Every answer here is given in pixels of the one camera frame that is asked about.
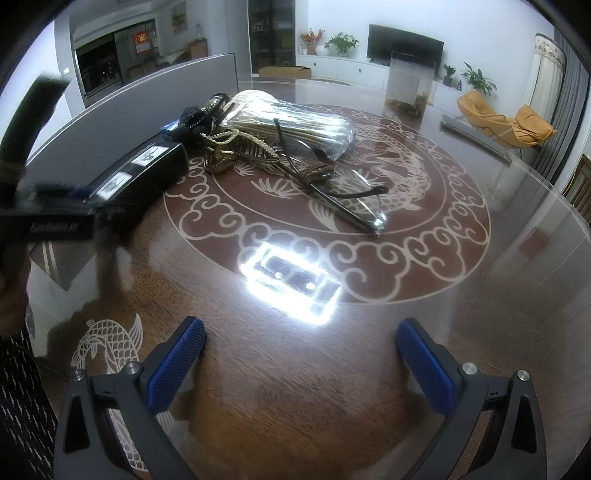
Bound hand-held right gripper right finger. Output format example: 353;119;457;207
396;318;548;480

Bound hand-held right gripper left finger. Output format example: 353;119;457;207
54;316;207;480

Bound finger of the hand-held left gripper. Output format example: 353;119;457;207
32;182;134;217

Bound black box with white labels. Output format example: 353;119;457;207
81;141;188;227

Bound long grey cardboard box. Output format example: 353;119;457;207
25;52;238;185

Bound clear bag of wooden sticks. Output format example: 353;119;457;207
222;89;356;160

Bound clear acrylic box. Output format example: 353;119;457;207
238;240;342;326

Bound black claw hair clip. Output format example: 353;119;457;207
178;105;218;139

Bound gold pearl hair comb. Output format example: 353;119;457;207
198;129;296;176

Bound dark wooden chair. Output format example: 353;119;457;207
568;154;591;208

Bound brown cardboard box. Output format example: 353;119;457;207
259;66;312;78

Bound dark glass display cabinet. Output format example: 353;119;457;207
247;0;296;77

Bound yellow lounge chair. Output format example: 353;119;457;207
457;90;557;148

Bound clear glass tank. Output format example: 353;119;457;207
383;52;437;118

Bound vase of red flowers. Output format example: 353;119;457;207
299;28;325;56

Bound broad-leaf potted plant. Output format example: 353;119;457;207
461;62;497;95

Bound grey curtain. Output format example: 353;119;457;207
531;28;591;185

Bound white television cabinet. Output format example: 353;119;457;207
295;54;467;107

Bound bushy green potted plant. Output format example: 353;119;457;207
324;32;359;58

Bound black television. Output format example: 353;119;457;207
368;24;445;65

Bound black frame eyeglasses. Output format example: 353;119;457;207
272;117;389;236

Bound brown cord hair tie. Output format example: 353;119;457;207
295;161;335;185

